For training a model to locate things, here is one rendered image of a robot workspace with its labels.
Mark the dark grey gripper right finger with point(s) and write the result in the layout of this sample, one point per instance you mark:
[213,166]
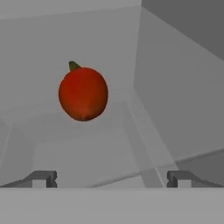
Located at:
[178,176]

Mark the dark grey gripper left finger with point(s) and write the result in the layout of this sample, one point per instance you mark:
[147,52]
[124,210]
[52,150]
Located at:
[43,176]

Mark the clear plastic tupperware container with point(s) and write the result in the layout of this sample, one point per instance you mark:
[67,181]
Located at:
[163,96]

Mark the red tomato with green stem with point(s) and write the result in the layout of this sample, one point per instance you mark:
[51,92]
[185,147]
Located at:
[83,93]

